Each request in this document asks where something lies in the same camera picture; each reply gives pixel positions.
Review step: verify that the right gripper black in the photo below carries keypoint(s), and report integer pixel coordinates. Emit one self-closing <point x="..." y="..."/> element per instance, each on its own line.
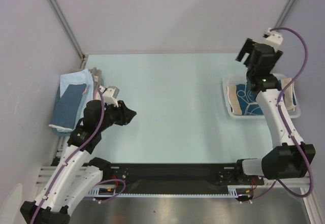
<point x="254" y="50"/>

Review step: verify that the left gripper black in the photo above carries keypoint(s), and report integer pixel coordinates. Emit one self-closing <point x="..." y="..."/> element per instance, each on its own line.
<point x="125" y="114"/>

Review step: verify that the teal beige Doraemon towel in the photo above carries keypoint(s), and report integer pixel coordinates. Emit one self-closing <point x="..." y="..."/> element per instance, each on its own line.
<point x="268" y="102"/>

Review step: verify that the dark blue towel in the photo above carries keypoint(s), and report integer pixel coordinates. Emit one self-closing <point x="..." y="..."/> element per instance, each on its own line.
<point x="65" y="114"/>

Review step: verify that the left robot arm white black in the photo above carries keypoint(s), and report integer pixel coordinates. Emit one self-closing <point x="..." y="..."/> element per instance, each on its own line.
<point x="64" y="191"/>

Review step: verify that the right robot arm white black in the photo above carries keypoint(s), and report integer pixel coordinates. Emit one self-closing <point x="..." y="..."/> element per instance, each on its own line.
<point x="291" y="156"/>

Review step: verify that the grey pink folded towel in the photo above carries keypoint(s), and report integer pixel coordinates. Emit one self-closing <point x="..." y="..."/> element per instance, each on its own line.
<point x="97" y="80"/>

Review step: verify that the white plastic mesh basket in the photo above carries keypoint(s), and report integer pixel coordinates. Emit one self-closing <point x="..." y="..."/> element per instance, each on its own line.
<point x="241" y="104"/>

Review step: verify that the translucent teal tray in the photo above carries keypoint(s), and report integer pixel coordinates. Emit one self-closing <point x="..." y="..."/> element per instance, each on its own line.
<point x="57" y="98"/>

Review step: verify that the light blue folded towel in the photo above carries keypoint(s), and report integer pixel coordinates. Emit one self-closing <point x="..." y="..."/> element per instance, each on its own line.
<point x="83" y="76"/>

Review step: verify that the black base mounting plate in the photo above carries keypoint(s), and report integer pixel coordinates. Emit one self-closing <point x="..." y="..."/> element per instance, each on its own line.
<point x="187" y="175"/>

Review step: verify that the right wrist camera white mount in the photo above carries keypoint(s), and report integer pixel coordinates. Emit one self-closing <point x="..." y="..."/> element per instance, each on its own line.
<point x="273" y="38"/>

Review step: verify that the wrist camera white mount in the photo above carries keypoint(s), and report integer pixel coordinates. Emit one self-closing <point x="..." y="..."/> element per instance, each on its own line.
<point x="273" y="38"/>
<point x="110" y="95"/>

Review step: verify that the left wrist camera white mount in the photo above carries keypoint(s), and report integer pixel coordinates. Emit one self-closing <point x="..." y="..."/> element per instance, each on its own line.
<point x="110" y="95"/>

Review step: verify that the right corner aluminium post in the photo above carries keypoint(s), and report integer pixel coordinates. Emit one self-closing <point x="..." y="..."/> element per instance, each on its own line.
<point x="285" y="13"/>

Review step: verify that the corner aluminium post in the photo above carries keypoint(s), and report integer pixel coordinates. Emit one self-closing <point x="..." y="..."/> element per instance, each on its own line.
<point x="285" y="13"/>
<point x="66" y="27"/>

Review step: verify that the aluminium extrusion rail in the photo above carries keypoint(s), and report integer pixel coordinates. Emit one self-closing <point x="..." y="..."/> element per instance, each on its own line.
<point x="47" y="171"/>

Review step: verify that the left corner aluminium post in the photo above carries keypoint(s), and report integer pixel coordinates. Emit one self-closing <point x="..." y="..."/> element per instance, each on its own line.
<point x="66" y="27"/>

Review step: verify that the white slotted cable duct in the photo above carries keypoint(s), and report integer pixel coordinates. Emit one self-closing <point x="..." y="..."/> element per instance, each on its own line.
<point x="104" y="192"/>

